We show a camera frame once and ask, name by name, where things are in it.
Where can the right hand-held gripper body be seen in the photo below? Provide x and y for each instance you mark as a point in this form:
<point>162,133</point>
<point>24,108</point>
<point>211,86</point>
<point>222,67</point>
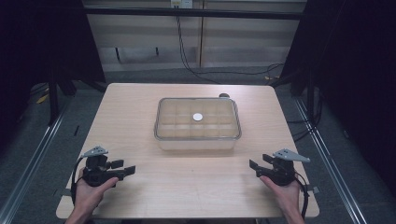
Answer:
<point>281,172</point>

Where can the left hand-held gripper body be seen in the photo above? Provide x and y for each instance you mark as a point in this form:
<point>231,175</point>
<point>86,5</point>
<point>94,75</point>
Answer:
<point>96,174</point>

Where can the person's right hand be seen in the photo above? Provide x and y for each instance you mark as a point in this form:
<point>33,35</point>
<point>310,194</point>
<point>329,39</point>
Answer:
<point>288,196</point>

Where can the person's left hand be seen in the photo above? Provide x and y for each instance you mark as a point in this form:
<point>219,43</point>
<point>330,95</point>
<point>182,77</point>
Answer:
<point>88,197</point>

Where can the clear plastic storage box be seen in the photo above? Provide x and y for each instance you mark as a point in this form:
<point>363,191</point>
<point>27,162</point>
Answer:
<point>196,144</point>

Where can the clear box lid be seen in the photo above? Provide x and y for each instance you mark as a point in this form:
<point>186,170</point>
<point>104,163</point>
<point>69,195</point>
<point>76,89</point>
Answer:
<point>180,118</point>

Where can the small dark round object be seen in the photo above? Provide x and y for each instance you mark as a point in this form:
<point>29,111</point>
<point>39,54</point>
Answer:
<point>223,95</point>

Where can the black metal stand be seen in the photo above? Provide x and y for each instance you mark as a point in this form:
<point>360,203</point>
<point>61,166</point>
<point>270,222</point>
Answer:
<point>53,102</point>

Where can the yellow floor object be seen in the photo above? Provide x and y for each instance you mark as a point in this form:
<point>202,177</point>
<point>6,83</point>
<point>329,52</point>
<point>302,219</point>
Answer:
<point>42,99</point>

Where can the black curtain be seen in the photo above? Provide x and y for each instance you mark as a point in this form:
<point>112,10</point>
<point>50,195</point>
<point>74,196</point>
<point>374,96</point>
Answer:
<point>351,62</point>
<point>40,40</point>

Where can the black horizontal bar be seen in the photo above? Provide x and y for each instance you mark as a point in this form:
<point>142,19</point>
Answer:
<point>186,13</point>

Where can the metal floor rail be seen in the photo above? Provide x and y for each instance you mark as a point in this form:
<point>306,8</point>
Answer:
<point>28,174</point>
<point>330,161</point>

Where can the white wall power outlet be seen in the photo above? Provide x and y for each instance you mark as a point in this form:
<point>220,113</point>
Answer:
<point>181,3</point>

